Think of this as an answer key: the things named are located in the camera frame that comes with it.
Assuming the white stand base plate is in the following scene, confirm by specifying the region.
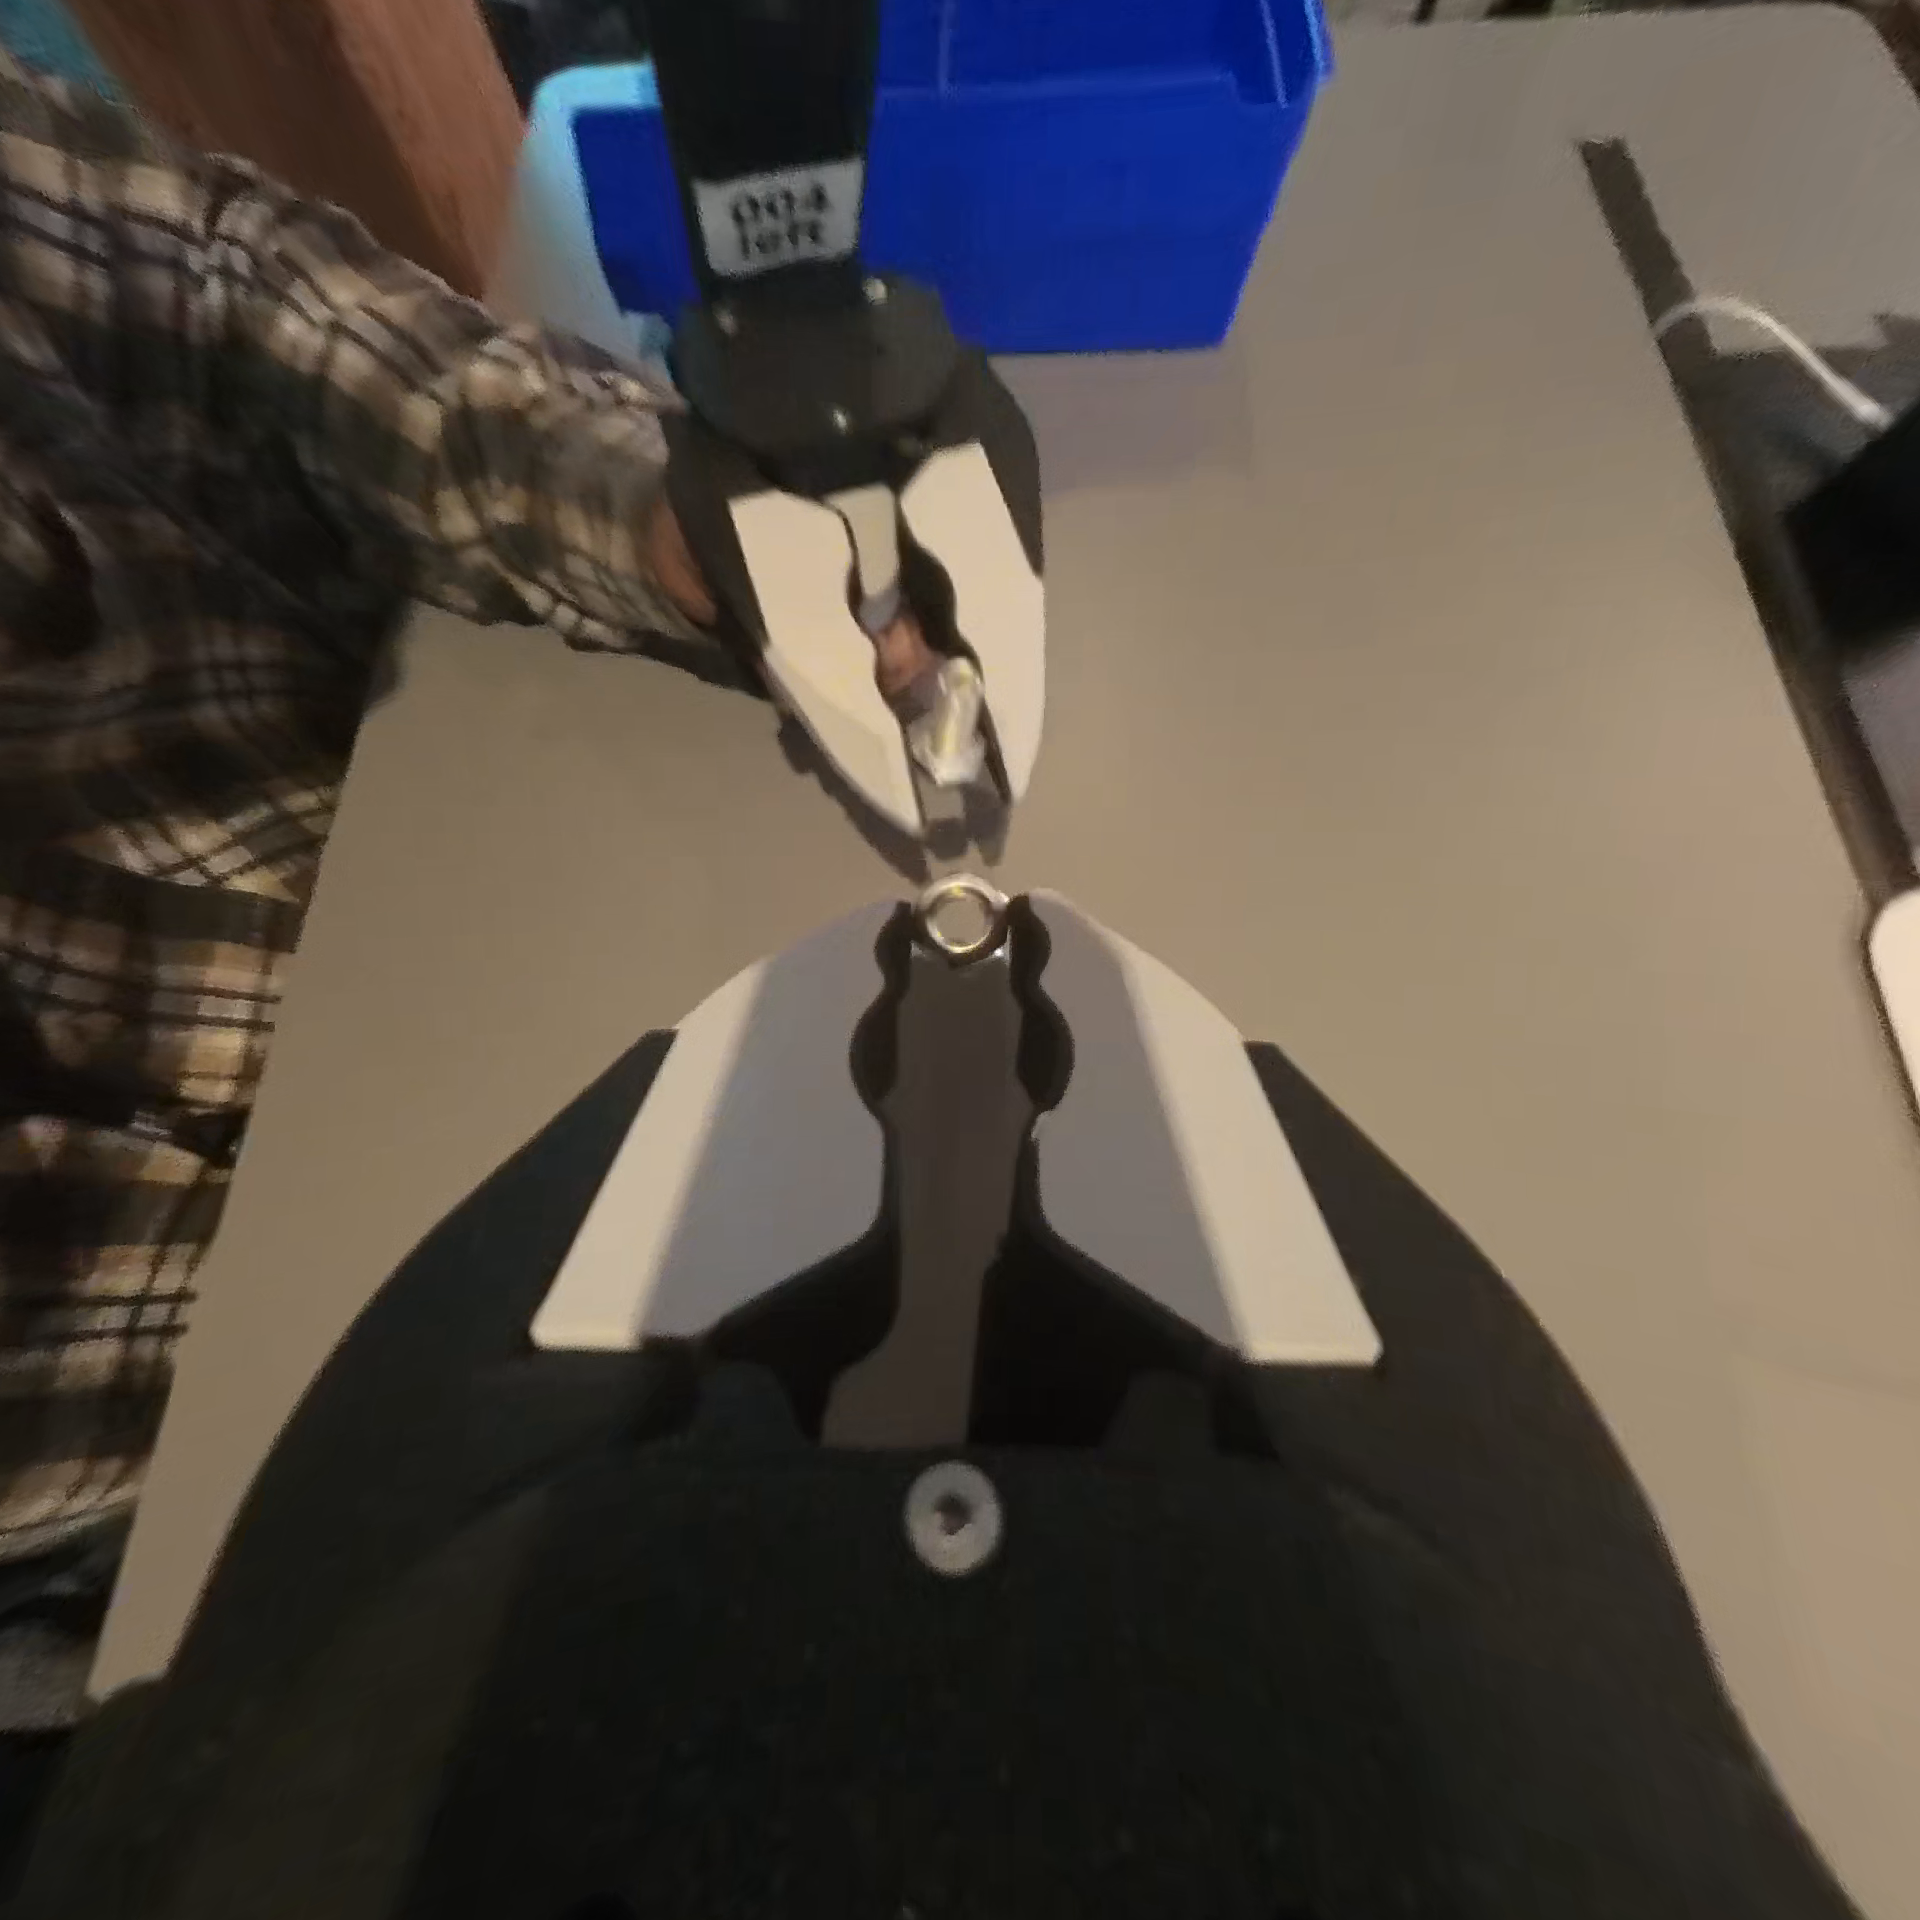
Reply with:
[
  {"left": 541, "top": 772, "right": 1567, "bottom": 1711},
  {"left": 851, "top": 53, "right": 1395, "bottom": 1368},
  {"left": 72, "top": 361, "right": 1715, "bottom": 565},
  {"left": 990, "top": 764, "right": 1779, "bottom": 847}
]
[{"left": 1862, "top": 884, "right": 1920, "bottom": 1120}]

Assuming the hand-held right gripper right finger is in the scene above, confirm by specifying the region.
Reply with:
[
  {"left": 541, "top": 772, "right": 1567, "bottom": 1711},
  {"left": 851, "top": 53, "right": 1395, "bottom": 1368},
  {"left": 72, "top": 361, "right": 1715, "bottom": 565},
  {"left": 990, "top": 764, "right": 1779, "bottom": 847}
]
[{"left": 997, "top": 886, "right": 1383, "bottom": 1366}]

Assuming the operator arm plaid sleeve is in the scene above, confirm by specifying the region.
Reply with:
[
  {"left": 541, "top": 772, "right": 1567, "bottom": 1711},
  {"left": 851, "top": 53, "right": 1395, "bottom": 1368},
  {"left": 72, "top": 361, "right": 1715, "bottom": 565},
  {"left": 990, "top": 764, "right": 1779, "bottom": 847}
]
[{"left": 0, "top": 599, "right": 407, "bottom": 1577}]

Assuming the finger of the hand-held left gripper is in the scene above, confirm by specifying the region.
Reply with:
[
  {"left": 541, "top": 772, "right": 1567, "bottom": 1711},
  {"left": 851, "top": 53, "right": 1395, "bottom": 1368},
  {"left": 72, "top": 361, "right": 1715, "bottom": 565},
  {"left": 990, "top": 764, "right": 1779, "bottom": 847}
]
[
  {"left": 729, "top": 486, "right": 927, "bottom": 841},
  {"left": 901, "top": 448, "right": 1049, "bottom": 807}
]

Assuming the person's left forearm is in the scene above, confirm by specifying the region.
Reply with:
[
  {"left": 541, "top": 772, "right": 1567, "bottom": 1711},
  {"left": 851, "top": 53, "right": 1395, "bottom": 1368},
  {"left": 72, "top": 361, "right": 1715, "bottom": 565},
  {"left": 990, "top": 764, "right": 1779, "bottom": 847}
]
[{"left": 0, "top": 45, "right": 736, "bottom": 705}]

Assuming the person's left hand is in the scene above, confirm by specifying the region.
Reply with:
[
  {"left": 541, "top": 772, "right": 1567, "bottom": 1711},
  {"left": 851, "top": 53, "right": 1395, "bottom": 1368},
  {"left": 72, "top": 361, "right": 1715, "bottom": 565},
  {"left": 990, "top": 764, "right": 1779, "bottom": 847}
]
[{"left": 645, "top": 492, "right": 725, "bottom": 628}]

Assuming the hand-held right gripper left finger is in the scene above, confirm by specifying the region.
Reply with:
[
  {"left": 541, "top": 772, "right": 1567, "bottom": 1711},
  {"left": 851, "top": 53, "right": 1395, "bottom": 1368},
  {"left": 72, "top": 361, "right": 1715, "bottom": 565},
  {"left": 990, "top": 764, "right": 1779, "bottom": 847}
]
[{"left": 527, "top": 896, "right": 924, "bottom": 1353}]

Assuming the brown wooden desk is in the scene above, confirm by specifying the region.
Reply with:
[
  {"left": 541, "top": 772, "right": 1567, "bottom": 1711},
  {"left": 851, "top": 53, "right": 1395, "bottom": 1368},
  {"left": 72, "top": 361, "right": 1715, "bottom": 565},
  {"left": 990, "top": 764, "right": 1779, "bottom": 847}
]
[{"left": 71, "top": 0, "right": 521, "bottom": 300}]

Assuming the silver hex nut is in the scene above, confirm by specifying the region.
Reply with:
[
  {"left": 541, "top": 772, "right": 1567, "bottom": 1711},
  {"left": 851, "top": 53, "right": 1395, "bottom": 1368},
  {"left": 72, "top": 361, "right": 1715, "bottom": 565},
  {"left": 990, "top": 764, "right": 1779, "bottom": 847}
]
[{"left": 919, "top": 873, "right": 1003, "bottom": 961}]

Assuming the white cable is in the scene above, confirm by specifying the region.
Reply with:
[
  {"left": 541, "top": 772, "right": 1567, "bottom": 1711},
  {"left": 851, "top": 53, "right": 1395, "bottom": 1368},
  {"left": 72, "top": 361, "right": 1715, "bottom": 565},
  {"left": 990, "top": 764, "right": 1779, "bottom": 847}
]
[{"left": 1651, "top": 294, "right": 1896, "bottom": 437}]

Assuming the black cube charger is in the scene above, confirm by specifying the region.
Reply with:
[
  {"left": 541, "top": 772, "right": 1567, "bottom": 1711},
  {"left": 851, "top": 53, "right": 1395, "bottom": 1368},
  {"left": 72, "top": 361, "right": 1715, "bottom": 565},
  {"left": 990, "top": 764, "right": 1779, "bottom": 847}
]
[{"left": 1775, "top": 344, "right": 1920, "bottom": 633}]

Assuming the blue plastic storage bin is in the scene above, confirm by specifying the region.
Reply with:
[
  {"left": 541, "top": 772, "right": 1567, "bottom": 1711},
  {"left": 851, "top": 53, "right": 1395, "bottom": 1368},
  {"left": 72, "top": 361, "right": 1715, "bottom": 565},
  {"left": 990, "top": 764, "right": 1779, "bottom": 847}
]
[{"left": 516, "top": 0, "right": 1336, "bottom": 357}]

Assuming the silver hex bolt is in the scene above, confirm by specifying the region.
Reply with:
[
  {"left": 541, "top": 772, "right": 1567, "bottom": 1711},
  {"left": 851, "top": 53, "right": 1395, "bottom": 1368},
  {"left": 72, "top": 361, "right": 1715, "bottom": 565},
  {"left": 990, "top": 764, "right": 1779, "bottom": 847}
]
[{"left": 877, "top": 614, "right": 991, "bottom": 793}]

